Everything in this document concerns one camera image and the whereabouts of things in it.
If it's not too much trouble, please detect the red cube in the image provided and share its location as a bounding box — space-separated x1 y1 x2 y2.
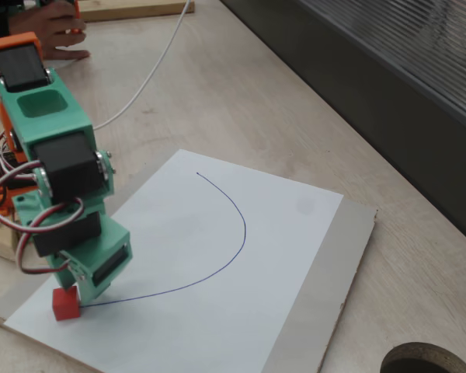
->
52 286 82 322

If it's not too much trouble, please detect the person's hand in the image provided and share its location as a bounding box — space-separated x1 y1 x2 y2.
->
9 0 91 62

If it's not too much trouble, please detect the white paper sheet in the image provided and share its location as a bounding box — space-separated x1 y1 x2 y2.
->
2 148 345 373

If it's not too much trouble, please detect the grey laminated wooden board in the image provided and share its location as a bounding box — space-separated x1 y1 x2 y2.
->
0 148 378 373

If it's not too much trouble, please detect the light wooden plank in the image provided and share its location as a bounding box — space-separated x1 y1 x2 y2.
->
79 0 196 23

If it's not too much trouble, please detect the ribbed glass desk partition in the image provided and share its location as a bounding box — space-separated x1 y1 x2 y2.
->
221 0 466 252

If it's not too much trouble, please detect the white usb cable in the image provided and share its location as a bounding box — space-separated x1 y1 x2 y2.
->
94 0 193 131

